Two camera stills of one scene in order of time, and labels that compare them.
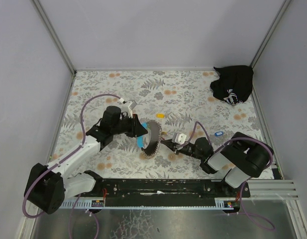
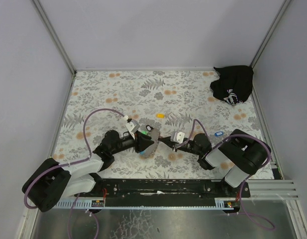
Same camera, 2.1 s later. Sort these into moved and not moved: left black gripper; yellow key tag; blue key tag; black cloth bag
Moved: left black gripper
Not moved: black cloth bag; yellow key tag; blue key tag
